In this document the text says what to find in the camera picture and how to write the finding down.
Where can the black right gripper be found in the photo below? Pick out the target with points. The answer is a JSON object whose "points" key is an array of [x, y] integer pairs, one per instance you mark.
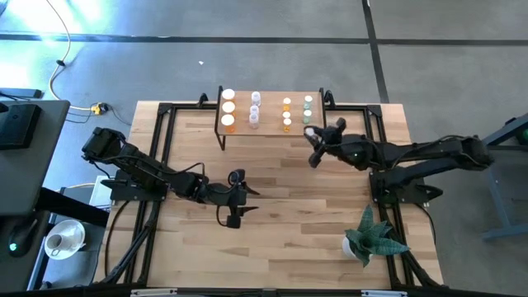
{"points": [[354, 150]]}

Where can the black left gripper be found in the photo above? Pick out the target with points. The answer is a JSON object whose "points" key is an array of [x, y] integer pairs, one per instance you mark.
{"points": [[235, 198]]}

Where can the teal bottle white cap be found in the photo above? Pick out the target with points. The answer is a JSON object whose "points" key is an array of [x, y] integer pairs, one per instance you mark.
{"points": [[307, 113]]}

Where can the small orange bottle white cap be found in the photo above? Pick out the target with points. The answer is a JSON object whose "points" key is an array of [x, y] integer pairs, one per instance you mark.
{"points": [[287, 100], [286, 114], [287, 122]]}

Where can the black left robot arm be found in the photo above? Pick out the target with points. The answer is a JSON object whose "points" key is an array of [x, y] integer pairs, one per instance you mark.
{"points": [[144, 165]]}

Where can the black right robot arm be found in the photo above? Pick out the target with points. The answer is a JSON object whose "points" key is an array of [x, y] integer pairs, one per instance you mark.
{"points": [[433, 152]]}

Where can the clear bottle with white cap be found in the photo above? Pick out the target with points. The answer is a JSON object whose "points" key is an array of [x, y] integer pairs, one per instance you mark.
{"points": [[308, 99]]}

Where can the green plant white pot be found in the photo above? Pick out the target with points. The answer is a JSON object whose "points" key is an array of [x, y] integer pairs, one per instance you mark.
{"points": [[371, 241]]}

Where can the white floor box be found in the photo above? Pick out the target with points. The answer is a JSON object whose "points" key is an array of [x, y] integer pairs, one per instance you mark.
{"points": [[97, 198]]}

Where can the yellow power plug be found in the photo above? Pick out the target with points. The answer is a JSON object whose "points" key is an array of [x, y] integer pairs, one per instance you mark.
{"points": [[99, 109]]}

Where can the white cup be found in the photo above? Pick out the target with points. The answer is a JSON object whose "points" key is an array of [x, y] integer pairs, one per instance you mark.
{"points": [[55, 242]]}

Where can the black computer tower green lights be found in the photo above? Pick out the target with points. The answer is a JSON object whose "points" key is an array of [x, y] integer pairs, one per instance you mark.
{"points": [[524, 136]]}

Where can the dark grey desk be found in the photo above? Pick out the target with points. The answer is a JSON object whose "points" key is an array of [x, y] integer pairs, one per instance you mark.
{"points": [[45, 165]]}

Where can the black mouse green light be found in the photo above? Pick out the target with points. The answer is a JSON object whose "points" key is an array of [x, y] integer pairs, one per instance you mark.
{"points": [[22, 235]]}

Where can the black desk device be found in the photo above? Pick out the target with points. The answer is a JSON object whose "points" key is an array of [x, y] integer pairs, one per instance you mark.
{"points": [[18, 125]]}

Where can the flat black desk item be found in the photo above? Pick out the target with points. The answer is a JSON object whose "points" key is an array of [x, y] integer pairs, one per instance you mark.
{"points": [[20, 92]]}

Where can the black frame clamp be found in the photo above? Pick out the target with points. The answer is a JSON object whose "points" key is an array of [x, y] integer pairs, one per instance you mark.
{"points": [[202, 99], [329, 98]]}

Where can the black aluminium table frame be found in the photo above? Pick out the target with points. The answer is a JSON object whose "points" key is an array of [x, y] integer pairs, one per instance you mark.
{"points": [[350, 107]]}

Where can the wooden shelf black metal frame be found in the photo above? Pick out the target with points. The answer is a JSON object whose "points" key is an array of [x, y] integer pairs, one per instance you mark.
{"points": [[270, 128]]}

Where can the white frame label strip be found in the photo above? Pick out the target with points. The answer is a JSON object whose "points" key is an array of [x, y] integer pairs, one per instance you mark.
{"points": [[152, 292]]}

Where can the blue metal frame table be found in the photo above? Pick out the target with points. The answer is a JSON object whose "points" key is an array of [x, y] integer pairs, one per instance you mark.
{"points": [[499, 185]]}

